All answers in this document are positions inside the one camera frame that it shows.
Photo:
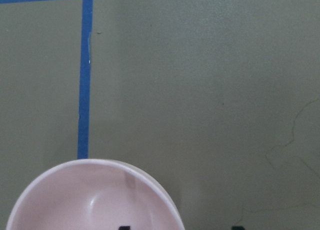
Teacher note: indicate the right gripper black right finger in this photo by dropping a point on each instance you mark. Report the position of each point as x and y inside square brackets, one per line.
[237, 228]

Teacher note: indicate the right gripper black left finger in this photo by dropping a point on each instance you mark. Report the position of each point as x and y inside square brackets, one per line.
[124, 227]

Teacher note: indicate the pink bowl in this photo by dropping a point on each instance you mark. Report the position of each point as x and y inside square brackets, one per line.
[94, 194]

